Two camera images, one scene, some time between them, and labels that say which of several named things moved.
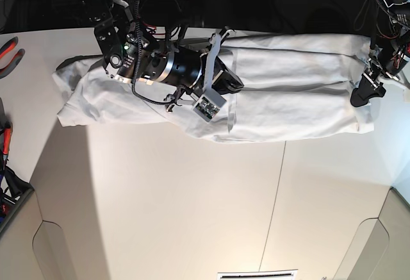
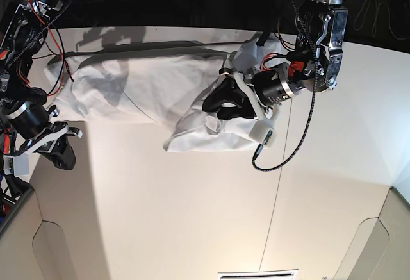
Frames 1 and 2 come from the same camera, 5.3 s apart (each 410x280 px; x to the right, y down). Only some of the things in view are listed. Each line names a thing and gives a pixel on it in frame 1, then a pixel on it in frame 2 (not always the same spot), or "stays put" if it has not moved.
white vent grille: x=291 y=274 stays put
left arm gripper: x=185 y=68 to x=32 y=119
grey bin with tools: x=14 y=191 stays put
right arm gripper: x=391 y=63 to x=271 y=88
